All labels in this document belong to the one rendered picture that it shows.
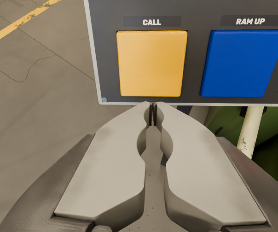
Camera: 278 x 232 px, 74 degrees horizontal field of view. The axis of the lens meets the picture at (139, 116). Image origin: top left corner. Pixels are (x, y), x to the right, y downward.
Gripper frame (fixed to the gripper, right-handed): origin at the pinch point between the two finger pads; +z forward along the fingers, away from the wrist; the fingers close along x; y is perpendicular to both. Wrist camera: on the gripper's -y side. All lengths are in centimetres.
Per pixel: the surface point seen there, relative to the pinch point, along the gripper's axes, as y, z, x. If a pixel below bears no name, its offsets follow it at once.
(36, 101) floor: 60, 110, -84
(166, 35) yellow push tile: -2.6, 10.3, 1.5
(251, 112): 26, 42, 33
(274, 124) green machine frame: 38, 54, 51
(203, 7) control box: -5.0, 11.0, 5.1
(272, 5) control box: -5.1, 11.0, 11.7
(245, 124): 28, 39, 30
